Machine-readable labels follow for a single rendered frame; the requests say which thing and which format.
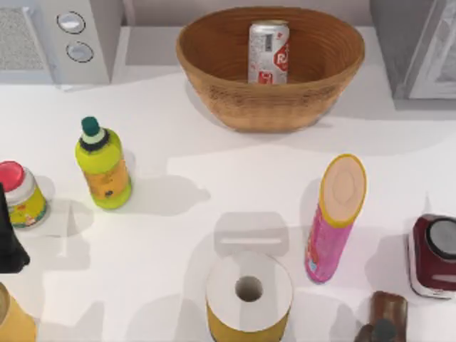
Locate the brown woven basket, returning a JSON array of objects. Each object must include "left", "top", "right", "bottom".
[{"left": 175, "top": 6, "right": 366, "bottom": 134}]

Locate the pink tube can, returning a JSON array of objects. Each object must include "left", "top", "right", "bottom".
[{"left": 304, "top": 153, "right": 368, "bottom": 285}]

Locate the red and white can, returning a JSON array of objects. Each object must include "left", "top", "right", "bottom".
[{"left": 247, "top": 19, "right": 291, "bottom": 86}]

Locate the green bottle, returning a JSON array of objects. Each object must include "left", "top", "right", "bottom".
[{"left": 74, "top": 116, "right": 133, "bottom": 209}]

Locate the yellow-wrapped paper roll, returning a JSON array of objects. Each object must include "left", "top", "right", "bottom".
[{"left": 205, "top": 250, "right": 294, "bottom": 342}]

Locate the microwave knob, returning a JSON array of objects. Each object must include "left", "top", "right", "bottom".
[
  {"left": 56, "top": 10, "right": 87, "bottom": 36},
  {"left": 66, "top": 40, "right": 95, "bottom": 64}
]

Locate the red-lidded yellow jar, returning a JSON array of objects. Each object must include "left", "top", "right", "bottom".
[{"left": 0, "top": 160, "right": 48, "bottom": 230}]

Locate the brown bottle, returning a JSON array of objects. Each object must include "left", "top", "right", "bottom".
[{"left": 355, "top": 290, "right": 409, "bottom": 342}]

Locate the dark red jar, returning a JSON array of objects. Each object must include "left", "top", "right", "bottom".
[{"left": 407, "top": 213, "right": 456, "bottom": 300}]

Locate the pale microwave oven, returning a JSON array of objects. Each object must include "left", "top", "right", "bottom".
[{"left": 0, "top": 0, "right": 124, "bottom": 86}]

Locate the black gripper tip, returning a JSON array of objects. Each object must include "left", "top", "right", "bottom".
[{"left": 0, "top": 182, "right": 31, "bottom": 274}]

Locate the yellow cylinder container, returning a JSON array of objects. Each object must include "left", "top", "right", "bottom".
[{"left": 0, "top": 281, "right": 38, "bottom": 342}]

